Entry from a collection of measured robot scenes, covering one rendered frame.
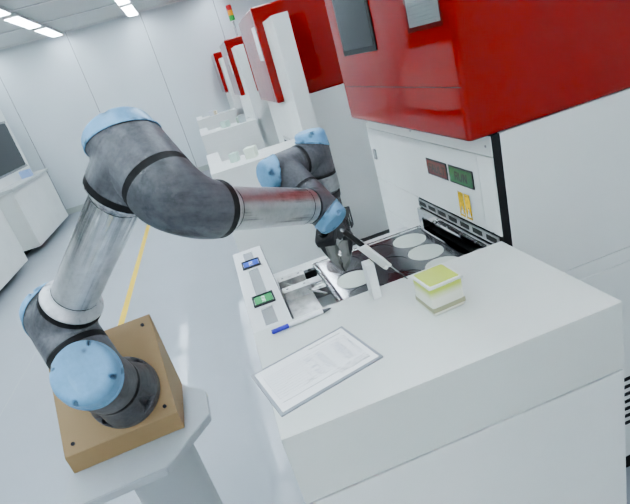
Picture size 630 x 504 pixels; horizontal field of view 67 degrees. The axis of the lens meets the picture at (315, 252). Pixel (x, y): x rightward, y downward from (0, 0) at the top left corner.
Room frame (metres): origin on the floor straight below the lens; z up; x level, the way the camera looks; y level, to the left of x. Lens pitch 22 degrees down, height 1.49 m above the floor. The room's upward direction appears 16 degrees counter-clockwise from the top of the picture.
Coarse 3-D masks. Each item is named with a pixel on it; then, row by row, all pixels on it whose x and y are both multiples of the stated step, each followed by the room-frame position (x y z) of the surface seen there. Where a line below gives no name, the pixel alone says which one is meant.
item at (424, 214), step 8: (424, 208) 1.43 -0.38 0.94; (424, 216) 1.41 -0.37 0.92; (432, 216) 1.35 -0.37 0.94; (424, 224) 1.44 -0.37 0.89; (440, 224) 1.31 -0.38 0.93; (448, 224) 1.26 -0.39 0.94; (432, 232) 1.39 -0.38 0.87; (456, 232) 1.22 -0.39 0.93; (464, 232) 1.17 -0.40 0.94; (440, 240) 1.33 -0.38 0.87; (448, 240) 1.30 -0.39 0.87; (464, 240) 1.18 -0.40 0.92; (472, 240) 1.13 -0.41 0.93; (480, 240) 1.10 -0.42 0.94; (456, 248) 1.24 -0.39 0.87; (480, 248) 1.10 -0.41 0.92
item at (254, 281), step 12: (240, 252) 1.48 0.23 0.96; (252, 252) 1.44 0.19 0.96; (240, 264) 1.37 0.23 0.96; (264, 264) 1.32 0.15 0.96; (240, 276) 1.28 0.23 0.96; (252, 276) 1.26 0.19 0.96; (264, 276) 1.23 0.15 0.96; (252, 288) 1.17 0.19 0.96; (264, 288) 1.16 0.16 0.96; (276, 288) 1.13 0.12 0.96; (276, 300) 1.06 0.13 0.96; (252, 312) 1.04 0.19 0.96; (264, 312) 1.03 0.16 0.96; (276, 312) 1.00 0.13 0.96; (288, 312) 0.99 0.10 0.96; (252, 324) 0.98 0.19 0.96; (264, 324) 0.96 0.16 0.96; (276, 324) 0.95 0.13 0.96
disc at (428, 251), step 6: (420, 246) 1.26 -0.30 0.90; (426, 246) 1.25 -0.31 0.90; (432, 246) 1.24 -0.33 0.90; (438, 246) 1.22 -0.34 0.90; (414, 252) 1.23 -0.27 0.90; (420, 252) 1.22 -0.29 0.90; (426, 252) 1.21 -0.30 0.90; (432, 252) 1.20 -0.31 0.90; (438, 252) 1.19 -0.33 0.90; (414, 258) 1.19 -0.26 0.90; (420, 258) 1.18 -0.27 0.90; (426, 258) 1.17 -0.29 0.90
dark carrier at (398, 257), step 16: (384, 240) 1.37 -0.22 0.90; (432, 240) 1.27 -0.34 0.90; (352, 256) 1.33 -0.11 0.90; (384, 256) 1.26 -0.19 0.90; (400, 256) 1.23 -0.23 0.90; (336, 272) 1.25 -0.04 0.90; (384, 272) 1.17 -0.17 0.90; (400, 272) 1.14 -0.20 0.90; (416, 272) 1.11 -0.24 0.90; (336, 288) 1.15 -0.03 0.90; (352, 288) 1.13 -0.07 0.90
